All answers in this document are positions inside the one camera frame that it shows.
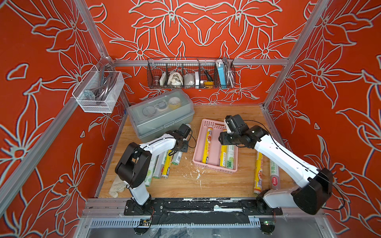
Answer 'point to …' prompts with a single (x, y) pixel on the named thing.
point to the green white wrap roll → (230, 156)
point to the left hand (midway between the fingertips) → (182, 146)
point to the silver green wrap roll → (159, 165)
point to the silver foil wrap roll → (176, 158)
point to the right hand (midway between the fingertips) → (220, 138)
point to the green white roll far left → (147, 181)
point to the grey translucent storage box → (154, 117)
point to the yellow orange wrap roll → (258, 174)
